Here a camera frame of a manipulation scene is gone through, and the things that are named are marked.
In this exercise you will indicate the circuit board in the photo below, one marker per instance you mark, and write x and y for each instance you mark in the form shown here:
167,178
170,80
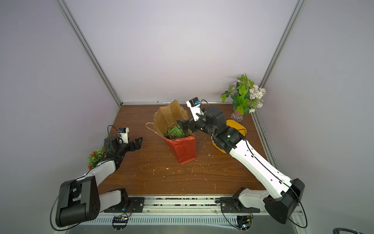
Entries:
119,223
244,223

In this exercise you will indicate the green plant with white flowers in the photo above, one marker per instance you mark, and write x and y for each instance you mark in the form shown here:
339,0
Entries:
246,96

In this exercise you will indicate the aluminium front rail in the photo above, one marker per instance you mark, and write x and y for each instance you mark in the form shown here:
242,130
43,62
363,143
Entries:
173,205

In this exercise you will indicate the right circuit board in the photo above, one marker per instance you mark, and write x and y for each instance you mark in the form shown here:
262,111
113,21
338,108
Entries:
244,223

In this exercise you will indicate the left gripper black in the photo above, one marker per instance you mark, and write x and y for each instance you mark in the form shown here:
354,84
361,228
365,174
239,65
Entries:
137,145

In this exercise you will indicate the red paper bag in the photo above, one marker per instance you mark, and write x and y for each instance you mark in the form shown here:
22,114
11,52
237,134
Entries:
165,125

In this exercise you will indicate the left circuit board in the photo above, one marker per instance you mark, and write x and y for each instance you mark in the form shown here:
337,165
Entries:
119,223

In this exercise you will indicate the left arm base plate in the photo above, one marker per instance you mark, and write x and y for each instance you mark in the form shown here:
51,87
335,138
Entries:
132,205

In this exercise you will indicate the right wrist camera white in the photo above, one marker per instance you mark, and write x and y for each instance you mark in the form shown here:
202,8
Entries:
195,107

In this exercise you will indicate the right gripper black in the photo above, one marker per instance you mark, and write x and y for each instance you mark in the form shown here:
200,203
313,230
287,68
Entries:
192,125

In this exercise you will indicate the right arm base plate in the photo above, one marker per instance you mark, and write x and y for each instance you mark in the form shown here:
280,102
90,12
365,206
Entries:
230,205

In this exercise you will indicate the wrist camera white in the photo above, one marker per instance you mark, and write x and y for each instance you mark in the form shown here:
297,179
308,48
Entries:
195,107
123,132

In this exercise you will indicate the pink glass vase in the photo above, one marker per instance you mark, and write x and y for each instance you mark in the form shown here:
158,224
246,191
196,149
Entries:
237,116

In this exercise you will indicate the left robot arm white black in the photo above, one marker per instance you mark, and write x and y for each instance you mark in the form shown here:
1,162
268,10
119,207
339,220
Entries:
79,200

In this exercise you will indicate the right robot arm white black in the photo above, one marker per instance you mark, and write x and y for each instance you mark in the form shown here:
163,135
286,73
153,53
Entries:
284,193

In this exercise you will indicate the small red flower pot plant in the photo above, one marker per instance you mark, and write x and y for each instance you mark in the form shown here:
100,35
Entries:
95,158

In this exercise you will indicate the green condiment packet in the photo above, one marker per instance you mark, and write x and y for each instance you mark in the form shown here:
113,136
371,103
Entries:
175,133

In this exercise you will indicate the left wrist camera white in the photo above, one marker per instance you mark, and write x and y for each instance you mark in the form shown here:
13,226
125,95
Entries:
123,132

